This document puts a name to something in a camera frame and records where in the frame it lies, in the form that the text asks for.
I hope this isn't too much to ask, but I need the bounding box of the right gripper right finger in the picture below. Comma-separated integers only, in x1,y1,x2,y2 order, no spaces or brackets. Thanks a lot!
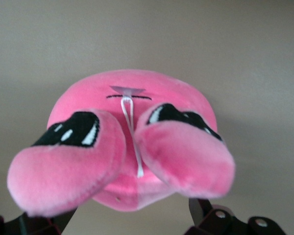
183,198,285,235

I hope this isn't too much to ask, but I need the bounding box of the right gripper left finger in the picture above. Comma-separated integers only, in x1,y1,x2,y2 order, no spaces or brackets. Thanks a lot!
0,207,78,235

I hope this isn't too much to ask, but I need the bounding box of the pink plush toy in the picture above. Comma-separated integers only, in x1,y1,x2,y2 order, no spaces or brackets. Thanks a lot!
6,69,236,218

